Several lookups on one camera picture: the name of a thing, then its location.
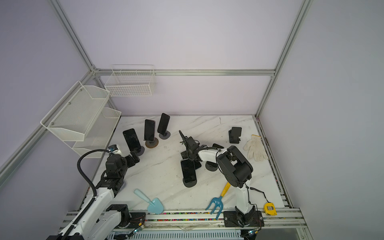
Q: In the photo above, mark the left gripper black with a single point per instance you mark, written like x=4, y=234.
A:
x=131, y=162

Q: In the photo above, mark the phone from stand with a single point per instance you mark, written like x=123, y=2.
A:
x=184, y=139
x=188, y=169
x=218, y=146

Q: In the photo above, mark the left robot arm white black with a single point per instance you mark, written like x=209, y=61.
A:
x=99, y=216

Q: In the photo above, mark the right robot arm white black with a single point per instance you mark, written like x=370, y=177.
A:
x=230, y=162

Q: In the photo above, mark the grey round phone stand back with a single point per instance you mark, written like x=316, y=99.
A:
x=165, y=136

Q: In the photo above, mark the grey round stand far left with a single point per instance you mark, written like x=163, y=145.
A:
x=139, y=151

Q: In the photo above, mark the phone on grey round stand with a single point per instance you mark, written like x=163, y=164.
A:
x=163, y=124

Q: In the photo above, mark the black folding phone stand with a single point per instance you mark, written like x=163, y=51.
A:
x=235, y=134

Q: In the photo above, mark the phone on wooden-base stand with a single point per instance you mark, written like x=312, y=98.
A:
x=149, y=134

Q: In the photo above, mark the teal garden trowel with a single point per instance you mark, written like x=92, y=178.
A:
x=154, y=206

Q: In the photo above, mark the white mesh two-tier shelf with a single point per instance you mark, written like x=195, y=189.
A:
x=82, y=120

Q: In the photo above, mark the blue yellow garden fork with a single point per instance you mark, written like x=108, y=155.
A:
x=217, y=202

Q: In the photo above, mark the white work glove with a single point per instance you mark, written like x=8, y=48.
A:
x=255, y=149

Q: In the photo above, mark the yellow tape measure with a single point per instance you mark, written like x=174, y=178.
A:
x=269, y=209

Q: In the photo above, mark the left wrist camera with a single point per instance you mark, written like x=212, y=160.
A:
x=114, y=150

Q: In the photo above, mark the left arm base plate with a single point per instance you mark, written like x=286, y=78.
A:
x=129, y=220

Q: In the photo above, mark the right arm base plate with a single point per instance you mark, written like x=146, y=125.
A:
x=238, y=219

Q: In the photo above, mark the white wire basket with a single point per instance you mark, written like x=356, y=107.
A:
x=131, y=81

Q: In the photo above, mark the aluminium front rail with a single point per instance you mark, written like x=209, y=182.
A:
x=203, y=220

